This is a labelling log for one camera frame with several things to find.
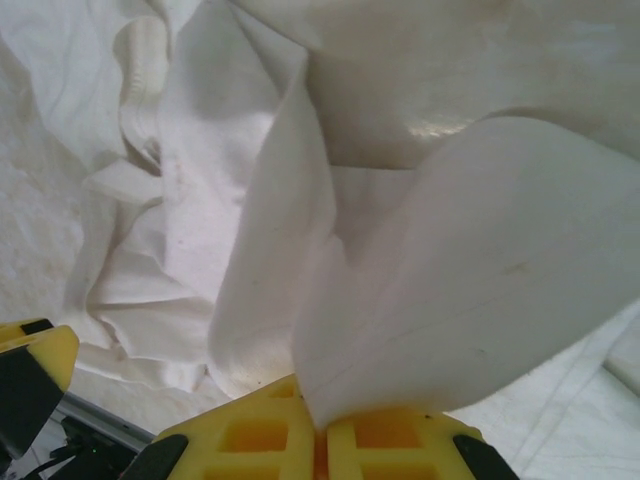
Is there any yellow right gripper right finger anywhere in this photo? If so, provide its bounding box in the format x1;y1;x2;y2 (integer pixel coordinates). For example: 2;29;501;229
324;407;509;480

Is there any white t-shirt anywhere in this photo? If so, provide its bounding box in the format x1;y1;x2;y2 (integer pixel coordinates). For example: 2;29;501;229
0;0;640;441

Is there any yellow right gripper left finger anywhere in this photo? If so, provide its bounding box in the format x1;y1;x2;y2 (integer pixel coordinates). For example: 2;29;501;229
122;373;319;480

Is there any aluminium mounting rail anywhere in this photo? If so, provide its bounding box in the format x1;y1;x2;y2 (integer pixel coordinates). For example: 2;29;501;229
49;392;154;451

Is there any circuit board with green light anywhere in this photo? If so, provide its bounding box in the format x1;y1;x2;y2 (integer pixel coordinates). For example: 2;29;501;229
47;417;136;480

